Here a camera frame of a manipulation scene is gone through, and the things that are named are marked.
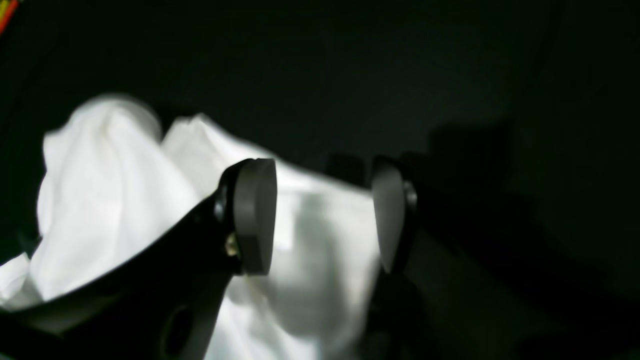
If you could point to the black tablecloth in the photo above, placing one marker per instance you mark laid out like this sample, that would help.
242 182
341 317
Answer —
526 110

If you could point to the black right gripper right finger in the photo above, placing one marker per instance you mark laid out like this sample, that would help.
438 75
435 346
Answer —
395 204

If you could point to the white printed t-shirt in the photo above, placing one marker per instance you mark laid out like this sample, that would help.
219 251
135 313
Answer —
129 265

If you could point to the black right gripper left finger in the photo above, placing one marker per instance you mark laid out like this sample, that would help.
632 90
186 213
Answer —
245 207

